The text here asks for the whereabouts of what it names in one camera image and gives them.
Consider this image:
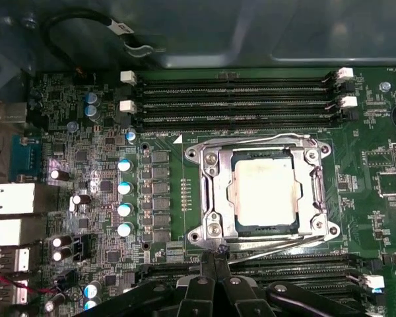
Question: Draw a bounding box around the metal socket cover frame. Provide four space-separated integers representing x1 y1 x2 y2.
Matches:
199 138 327 238

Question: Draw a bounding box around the black RAM slot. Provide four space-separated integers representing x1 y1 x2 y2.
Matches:
120 67 354 87
118 96 358 115
131 110 356 130
137 266 364 281
131 82 356 100
141 254 352 269
263 273 386 295

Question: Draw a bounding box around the blue rear port connector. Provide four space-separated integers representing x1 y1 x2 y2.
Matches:
11 134 42 182

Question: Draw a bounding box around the CPU socket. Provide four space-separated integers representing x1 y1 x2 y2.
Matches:
184 133 343 247

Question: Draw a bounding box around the black cable white label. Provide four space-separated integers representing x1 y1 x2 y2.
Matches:
42 8 152 72

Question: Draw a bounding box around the thin red wire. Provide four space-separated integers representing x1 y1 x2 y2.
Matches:
0 269 59 295

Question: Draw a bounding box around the silver rear port housing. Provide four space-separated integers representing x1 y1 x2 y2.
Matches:
0 247 31 273
0 279 30 305
0 182 37 216
0 217 24 248

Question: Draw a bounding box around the silver square CPU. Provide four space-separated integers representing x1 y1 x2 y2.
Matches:
230 150 301 234

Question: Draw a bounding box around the green motherboard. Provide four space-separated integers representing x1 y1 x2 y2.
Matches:
26 67 396 317

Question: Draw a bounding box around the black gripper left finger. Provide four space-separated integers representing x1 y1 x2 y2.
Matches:
95 251 216 317

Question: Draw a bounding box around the thin wire locking lever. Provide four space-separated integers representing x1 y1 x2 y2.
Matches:
197 133 319 149
214 236 331 260

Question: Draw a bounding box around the black open PC case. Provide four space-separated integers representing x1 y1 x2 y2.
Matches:
0 0 396 317

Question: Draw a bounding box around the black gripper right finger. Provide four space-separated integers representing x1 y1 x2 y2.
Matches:
216 250 370 317

